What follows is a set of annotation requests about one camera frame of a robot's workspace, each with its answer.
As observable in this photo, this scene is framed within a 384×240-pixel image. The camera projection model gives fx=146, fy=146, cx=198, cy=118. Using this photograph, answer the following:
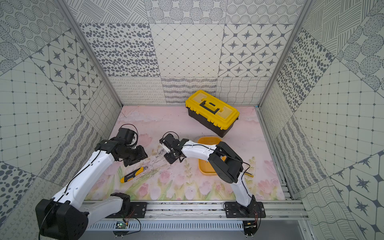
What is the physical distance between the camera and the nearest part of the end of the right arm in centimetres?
67

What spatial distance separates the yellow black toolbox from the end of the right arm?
0.93 ft

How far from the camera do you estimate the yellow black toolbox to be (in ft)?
3.05
